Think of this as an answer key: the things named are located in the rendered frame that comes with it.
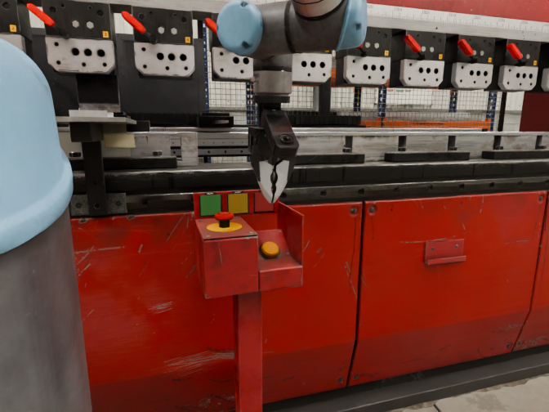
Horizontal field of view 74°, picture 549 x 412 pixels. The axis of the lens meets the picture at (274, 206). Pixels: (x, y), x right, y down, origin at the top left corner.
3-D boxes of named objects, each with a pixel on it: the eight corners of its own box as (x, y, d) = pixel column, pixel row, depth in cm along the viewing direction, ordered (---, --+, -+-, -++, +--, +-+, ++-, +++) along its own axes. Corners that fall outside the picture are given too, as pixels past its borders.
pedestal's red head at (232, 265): (204, 299, 68) (201, 207, 65) (196, 270, 83) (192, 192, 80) (303, 286, 75) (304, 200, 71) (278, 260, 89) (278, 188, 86)
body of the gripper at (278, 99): (280, 154, 80) (282, 96, 76) (294, 159, 72) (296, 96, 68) (246, 154, 77) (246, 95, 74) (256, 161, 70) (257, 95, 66)
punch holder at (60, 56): (48, 70, 89) (40, -4, 85) (58, 75, 97) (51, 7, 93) (115, 73, 93) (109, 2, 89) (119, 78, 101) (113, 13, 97)
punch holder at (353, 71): (345, 82, 110) (348, 24, 107) (334, 86, 118) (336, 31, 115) (389, 84, 114) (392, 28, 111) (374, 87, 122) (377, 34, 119)
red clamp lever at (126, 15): (123, 7, 87) (158, 38, 90) (125, 13, 91) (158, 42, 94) (118, 13, 87) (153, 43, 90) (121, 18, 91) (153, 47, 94)
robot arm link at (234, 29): (278, -12, 50) (303, 7, 60) (209, -1, 54) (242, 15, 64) (280, 50, 52) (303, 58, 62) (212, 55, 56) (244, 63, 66)
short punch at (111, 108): (78, 111, 95) (74, 73, 93) (80, 112, 97) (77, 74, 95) (120, 112, 98) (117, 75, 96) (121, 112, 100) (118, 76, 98)
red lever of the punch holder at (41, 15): (28, -1, 81) (68, 32, 85) (34, 5, 85) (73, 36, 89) (23, 6, 81) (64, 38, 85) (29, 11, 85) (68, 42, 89)
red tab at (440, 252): (427, 265, 117) (429, 244, 115) (423, 262, 119) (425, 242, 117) (466, 260, 121) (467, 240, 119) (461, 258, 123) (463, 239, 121)
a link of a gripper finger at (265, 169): (265, 197, 80) (265, 154, 77) (273, 204, 74) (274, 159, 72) (251, 198, 79) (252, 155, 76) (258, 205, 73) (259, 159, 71)
